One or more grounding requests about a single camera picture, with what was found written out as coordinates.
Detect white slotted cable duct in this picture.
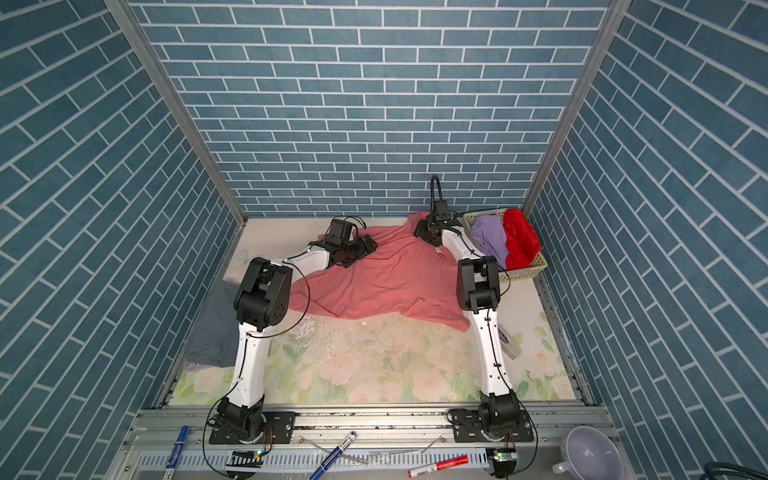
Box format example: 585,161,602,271
137,446,493,475

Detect lavender t shirt in basket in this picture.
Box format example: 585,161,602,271
470,215,509,271

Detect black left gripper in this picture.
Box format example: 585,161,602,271
337,232,376,267

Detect black cable bottom right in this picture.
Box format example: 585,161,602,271
703,460,768,480

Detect pink t shirt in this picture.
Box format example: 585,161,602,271
289,212,469,332

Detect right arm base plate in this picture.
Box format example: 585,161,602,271
445,408,535,443

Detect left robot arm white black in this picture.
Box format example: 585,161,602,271
207,217,378,444

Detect red marker pen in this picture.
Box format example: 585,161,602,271
408,455,469,478

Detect blue marker pen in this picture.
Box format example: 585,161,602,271
162,426,190,480
309,431,357,480

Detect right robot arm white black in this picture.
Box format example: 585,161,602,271
414,175,524,439

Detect white cup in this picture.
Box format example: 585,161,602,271
551,426,624,480

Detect metal tweezers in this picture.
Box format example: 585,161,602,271
298,433,445,466

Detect red t shirt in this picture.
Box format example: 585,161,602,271
502,209,541,271

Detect blue marker pen left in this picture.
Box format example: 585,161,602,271
162,426,190,480

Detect small grey stapler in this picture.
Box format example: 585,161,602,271
498,326,522,360

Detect blue marker pen centre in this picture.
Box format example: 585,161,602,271
309,431,357,480

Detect light green perforated plastic basket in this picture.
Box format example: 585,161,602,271
460,209,548,281

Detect aluminium mounting rail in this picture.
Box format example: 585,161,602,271
106,401,618,479

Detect folded dark grey t shirt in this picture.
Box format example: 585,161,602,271
184,280,238,368

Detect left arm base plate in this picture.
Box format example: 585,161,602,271
207,411,297,446

